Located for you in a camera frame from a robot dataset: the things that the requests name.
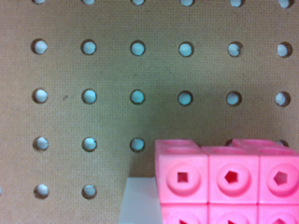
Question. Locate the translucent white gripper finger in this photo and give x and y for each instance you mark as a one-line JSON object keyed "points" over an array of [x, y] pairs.
{"points": [[140, 204]]}

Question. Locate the pink linking cube block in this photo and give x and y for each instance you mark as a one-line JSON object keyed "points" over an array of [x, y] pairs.
{"points": [[251, 181]]}

